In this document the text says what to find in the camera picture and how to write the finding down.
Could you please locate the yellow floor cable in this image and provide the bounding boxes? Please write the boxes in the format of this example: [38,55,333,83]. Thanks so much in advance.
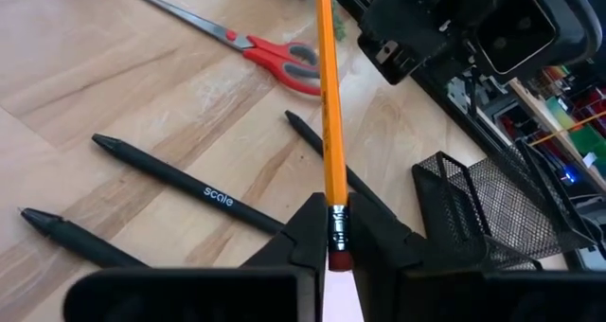
[528,109,606,147]

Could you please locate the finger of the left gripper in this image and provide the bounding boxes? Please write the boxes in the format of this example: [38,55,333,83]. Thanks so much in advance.
[358,21,468,86]

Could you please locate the black mesh desk organizer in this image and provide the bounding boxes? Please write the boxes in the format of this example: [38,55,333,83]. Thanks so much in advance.
[411,139,598,272]

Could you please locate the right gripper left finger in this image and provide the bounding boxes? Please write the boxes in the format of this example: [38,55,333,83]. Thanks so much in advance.
[63,192,330,322]

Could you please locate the potted green succulent plant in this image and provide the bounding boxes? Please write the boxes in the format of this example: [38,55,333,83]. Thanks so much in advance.
[330,0,348,43]

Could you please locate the black pen with scale print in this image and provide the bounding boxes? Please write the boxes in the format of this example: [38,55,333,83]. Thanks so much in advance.
[91,133,285,236]

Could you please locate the yellow pencil with eraser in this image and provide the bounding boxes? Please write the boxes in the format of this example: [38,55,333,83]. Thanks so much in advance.
[314,0,354,273]

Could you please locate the plain black pen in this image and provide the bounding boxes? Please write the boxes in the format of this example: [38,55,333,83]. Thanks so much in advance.
[19,206,151,270]
[284,110,397,219]

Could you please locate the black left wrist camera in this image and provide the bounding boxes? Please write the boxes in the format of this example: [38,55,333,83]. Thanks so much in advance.
[474,0,603,82]

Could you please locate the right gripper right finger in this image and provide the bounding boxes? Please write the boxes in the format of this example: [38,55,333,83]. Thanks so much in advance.
[348,192,606,322]

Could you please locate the red handled scissors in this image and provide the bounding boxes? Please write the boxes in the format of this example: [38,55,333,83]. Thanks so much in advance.
[129,0,323,98]

